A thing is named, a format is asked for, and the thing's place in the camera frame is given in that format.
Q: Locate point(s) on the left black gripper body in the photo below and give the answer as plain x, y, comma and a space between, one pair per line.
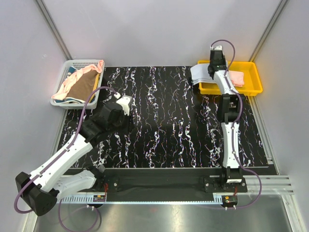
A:
123, 124

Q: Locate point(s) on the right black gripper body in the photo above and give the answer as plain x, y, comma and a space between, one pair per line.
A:
223, 60

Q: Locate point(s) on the light blue white towel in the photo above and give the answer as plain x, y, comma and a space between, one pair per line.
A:
199, 74

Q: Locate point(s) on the pink rabbit towel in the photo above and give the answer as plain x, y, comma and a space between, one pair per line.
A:
237, 78

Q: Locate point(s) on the brown towel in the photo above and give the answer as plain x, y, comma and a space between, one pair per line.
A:
81, 90

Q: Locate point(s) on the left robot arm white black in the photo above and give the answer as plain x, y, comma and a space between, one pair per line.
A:
45, 186

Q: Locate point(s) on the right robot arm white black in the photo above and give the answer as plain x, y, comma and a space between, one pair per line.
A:
228, 114

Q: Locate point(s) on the yellow plastic tray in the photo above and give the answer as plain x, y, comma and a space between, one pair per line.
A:
252, 84

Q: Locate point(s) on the pale pink towel in basket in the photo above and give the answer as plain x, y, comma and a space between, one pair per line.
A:
74, 78

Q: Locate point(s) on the black marble pattern mat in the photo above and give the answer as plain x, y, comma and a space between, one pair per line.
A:
174, 125

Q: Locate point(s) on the left small connector board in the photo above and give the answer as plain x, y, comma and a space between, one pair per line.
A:
99, 198

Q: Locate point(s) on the small connector board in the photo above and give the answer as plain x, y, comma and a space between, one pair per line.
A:
99, 198
230, 201

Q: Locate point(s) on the right small connector board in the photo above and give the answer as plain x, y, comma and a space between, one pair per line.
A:
230, 201

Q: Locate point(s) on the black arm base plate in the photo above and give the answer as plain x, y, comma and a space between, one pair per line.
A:
209, 180

